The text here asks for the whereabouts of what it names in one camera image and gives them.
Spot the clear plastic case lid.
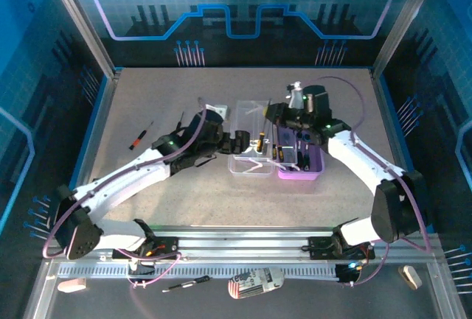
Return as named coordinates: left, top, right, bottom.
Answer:
left=227, top=98, right=277, bottom=177

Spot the purple plastic case base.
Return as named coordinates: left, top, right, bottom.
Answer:
left=274, top=123, right=326, bottom=182

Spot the blue table edge strip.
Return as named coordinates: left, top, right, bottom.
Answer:
left=375, top=71, right=433, bottom=228
left=55, top=74, right=114, bottom=234

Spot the crumpled patterned wrapper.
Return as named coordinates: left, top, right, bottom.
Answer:
left=227, top=267, right=285, bottom=300

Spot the black pen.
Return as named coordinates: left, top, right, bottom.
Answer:
left=162, top=275, right=213, bottom=293

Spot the white eraser block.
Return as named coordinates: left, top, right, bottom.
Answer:
left=397, top=264, right=423, bottom=290

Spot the pink eraser block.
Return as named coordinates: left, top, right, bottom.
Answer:
left=57, top=277, right=88, bottom=293

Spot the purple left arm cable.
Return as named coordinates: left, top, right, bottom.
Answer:
left=42, top=96, right=207, bottom=290

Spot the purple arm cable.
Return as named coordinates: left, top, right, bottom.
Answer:
left=42, top=96, right=207, bottom=290
left=302, top=75, right=432, bottom=287

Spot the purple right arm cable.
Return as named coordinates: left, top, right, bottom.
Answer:
left=302, top=75, right=432, bottom=287

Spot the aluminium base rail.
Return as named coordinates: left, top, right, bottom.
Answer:
left=44, top=225, right=443, bottom=261

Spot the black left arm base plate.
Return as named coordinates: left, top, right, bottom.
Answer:
left=110, top=236, right=180, bottom=261

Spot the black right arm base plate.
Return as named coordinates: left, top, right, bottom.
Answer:
left=308, top=236, right=369, bottom=261

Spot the aluminium frame post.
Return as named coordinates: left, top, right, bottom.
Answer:
left=44, top=0, right=121, bottom=79
left=372, top=0, right=443, bottom=77

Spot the slotted cable duct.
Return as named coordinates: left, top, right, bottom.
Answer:
left=57, top=265, right=342, bottom=279

